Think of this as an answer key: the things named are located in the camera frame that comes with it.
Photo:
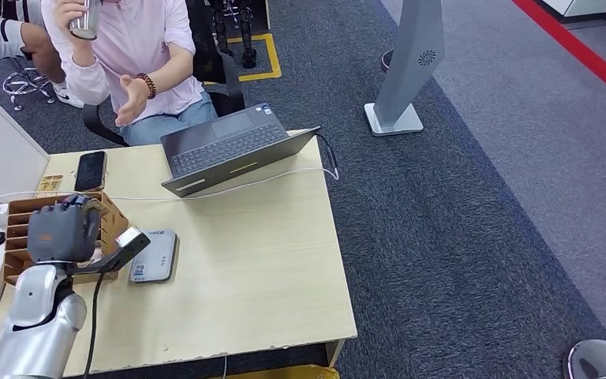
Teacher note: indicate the person's left hand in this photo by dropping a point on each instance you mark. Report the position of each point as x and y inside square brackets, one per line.
[134, 97]

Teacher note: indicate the person's right hand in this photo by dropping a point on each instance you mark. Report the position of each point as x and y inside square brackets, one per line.
[66, 18]

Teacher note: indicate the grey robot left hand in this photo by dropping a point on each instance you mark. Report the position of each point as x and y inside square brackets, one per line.
[62, 233]

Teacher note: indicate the black steel tumbler cup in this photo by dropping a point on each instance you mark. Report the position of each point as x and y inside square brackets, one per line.
[87, 23]

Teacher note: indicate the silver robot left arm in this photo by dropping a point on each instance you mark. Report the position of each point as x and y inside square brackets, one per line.
[36, 335]

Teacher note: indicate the gold room key card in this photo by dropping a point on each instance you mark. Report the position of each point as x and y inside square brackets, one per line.
[50, 183]

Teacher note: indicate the wooden card organizer box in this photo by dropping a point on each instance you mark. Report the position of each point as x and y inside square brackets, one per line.
[115, 222]

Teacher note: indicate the grey card reader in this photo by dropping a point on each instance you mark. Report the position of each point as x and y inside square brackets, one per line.
[159, 259]

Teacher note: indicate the black smartphone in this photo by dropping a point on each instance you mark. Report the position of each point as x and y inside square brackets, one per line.
[89, 171]

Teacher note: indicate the chrome stool base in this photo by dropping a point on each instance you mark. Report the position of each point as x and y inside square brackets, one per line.
[23, 82]

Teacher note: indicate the grey open laptop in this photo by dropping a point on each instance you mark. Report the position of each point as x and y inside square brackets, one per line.
[219, 141]

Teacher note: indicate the black office chair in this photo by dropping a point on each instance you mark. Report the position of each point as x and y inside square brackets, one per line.
[230, 83]

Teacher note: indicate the white box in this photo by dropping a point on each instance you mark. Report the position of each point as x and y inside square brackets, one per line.
[0, 141]

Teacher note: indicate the round black base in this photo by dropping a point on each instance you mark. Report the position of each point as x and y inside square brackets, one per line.
[385, 61]

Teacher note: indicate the yellow object under table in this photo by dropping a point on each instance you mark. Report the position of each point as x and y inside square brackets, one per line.
[292, 373]

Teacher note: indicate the grey kiosk stand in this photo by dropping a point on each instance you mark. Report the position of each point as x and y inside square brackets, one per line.
[407, 63]

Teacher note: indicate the white cabinet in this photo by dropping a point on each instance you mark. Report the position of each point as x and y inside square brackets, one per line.
[580, 6]

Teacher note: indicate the pale wrist camera on bracket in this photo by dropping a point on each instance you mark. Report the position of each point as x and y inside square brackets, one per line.
[133, 240]

